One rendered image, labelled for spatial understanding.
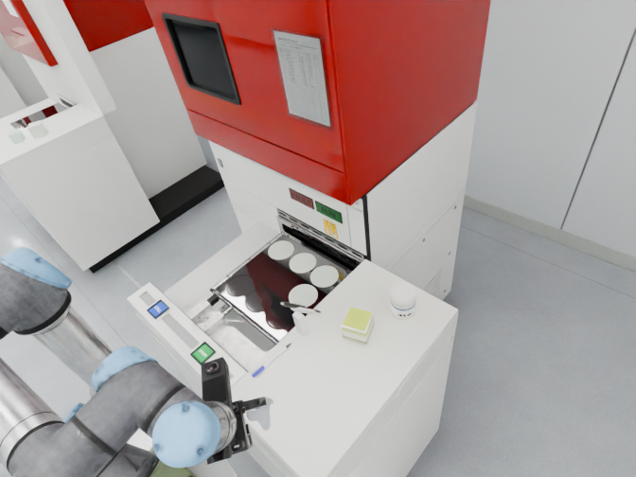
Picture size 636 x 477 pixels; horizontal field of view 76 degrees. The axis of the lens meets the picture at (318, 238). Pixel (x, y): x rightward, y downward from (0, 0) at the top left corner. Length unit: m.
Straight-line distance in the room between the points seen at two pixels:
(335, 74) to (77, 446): 0.83
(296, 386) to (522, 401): 1.36
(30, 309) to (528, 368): 2.08
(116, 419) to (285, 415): 0.59
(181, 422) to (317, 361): 0.66
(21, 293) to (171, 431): 0.44
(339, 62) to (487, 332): 1.78
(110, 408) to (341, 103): 0.77
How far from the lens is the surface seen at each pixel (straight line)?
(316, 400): 1.14
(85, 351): 1.04
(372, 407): 1.12
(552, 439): 2.24
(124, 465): 1.19
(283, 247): 1.58
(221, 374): 0.79
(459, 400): 2.21
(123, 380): 0.63
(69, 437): 0.63
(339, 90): 1.01
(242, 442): 0.80
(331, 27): 0.96
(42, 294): 0.92
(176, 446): 0.58
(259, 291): 1.46
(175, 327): 1.40
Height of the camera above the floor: 1.99
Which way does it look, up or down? 44 degrees down
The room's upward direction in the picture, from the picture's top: 11 degrees counter-clockwise
